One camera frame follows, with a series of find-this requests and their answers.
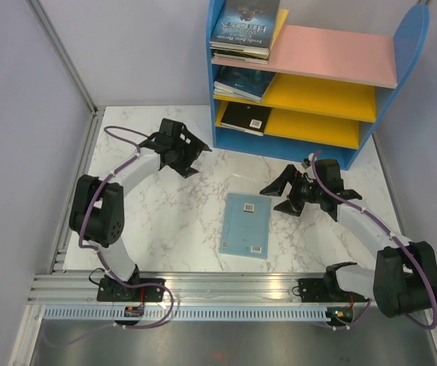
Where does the yellow paperback book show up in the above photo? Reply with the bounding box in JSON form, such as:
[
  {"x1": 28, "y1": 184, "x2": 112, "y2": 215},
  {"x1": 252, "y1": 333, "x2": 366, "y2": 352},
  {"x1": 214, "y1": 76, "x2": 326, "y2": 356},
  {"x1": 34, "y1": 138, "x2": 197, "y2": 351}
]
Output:
[{"x1": 270, "y1": 8, "x2": 289, "y2": 52}]

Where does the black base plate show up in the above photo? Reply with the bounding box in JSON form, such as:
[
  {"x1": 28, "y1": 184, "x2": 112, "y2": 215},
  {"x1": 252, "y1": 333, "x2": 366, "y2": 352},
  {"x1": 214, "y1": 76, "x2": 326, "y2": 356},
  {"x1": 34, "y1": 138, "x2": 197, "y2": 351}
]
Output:
[
  {"x1": 96, "y1": 277, "x2": 165, "y2": 303},
  {"x1": 297, "y1": 278, "x2": 344, "y2": 303}
]

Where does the left aluminium frame post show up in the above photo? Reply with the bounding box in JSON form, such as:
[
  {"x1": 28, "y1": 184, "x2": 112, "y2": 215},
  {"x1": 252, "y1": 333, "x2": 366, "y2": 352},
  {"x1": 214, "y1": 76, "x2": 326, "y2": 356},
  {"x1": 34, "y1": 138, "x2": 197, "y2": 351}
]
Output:
[{"x1": 26, "y1": 0, "x2": 98, "y2": 117}]

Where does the aluminium mounting rail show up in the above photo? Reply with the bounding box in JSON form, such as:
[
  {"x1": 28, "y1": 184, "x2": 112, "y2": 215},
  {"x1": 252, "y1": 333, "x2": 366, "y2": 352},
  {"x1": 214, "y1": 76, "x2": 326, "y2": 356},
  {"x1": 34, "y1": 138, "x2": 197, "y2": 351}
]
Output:
[{"x1": 28, "y1": 271, "x2": 323, "y2": 306}]

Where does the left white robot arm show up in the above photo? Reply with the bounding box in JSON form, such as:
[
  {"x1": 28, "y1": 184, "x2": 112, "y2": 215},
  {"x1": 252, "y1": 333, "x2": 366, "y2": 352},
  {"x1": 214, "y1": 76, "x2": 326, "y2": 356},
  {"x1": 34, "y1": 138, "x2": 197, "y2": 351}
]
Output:
[{"x1": 69, "y1": 118, "x2": 211, "y2": 301}]

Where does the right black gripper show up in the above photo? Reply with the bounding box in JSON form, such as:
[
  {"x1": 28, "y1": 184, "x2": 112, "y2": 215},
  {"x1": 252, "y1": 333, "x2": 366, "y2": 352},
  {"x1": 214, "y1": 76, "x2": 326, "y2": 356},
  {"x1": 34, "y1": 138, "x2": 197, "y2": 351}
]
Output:
[{"x1": 259, "y1": 164, "x2": 323, "y2": 217}]

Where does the light blue thin book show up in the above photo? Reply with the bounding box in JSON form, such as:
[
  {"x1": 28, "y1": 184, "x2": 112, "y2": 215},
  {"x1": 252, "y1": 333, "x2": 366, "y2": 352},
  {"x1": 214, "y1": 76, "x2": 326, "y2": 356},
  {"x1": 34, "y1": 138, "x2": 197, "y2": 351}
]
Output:
[{"x1": 219, "y1": 193, "x2": 272, "y2": 259}]

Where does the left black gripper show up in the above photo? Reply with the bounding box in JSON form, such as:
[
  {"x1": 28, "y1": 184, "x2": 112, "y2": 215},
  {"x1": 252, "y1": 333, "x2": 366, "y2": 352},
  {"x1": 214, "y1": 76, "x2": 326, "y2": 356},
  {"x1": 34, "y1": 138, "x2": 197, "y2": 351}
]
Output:
[{"x1": 169, "y1": 129, "x2": 211, "y2": 178}]

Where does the black notebook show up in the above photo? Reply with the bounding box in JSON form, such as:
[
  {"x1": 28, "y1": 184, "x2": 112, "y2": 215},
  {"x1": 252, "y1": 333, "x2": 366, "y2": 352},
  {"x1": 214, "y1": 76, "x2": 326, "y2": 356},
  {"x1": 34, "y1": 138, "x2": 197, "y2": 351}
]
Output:
[{"x1": 218, "y1": 102, "x2": 272, "y2": 136}]

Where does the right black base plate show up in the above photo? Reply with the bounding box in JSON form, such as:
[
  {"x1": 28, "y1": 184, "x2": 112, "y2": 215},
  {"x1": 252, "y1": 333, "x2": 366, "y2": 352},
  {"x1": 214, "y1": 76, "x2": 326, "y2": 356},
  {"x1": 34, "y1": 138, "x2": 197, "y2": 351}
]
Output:
[{"x1": 297, "y1": 278, "x2": 344, "y2": 303}]

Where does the dark Wuthering Heights book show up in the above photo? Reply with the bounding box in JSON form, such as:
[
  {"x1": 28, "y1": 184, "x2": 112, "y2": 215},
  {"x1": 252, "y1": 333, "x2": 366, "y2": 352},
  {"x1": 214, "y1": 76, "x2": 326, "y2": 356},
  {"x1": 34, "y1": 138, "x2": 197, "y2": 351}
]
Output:
[{"x1": 210, "y1": 1, "x2": 280, "y2": 49}]

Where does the teal blue book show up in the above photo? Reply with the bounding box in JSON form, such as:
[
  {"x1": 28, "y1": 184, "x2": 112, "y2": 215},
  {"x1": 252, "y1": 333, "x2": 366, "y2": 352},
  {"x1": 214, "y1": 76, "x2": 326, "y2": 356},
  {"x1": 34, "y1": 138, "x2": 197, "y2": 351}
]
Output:
[{"x1": 214, "y1": 66, "x2": 276, "y2": 102}]

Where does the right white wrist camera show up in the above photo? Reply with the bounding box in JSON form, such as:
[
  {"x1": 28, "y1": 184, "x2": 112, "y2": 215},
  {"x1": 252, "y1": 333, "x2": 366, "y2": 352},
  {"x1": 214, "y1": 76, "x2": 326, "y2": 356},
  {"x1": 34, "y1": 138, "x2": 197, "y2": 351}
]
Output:
[{"x1": 300, "y1": 156, "x2": 313, "y2": 170}]

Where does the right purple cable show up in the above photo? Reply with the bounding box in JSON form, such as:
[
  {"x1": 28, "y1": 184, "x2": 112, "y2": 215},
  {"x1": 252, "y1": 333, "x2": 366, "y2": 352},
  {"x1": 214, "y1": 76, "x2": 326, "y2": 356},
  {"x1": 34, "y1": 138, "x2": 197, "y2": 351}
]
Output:
[{"x1": 311, "y1": 150, "x2": 437, "y2": 331}]

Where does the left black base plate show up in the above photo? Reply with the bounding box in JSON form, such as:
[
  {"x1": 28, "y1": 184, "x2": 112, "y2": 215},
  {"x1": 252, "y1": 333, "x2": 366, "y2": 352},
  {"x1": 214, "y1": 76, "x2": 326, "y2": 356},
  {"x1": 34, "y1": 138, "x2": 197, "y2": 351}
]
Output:
[{"x1": 96, "y1": 277, "x2": 165, "y2": 303}]

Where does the green gold fantasy book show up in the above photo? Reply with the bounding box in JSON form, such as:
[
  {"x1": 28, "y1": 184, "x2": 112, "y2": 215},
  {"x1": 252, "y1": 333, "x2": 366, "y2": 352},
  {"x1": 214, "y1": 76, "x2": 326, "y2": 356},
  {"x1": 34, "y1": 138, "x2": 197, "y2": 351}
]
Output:
[{"x1": 213, "y1": 50, "x2": 269, "y2": 65}]

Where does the light blue slotted cable duct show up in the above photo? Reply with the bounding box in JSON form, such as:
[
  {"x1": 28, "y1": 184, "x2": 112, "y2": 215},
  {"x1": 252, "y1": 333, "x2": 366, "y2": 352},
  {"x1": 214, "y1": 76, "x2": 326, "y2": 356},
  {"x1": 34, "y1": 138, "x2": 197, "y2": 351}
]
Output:
[{"x1": 43, "y1": 305, "x2": 352, "y2": 322}]

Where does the blue shelf with coloured boards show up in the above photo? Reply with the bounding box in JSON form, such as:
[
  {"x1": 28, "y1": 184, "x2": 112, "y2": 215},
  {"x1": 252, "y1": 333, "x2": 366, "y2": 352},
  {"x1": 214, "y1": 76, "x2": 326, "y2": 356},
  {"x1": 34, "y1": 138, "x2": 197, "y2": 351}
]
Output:
[{"x1": 210, "y1": 4, "x2": 430, "y2": 169}]

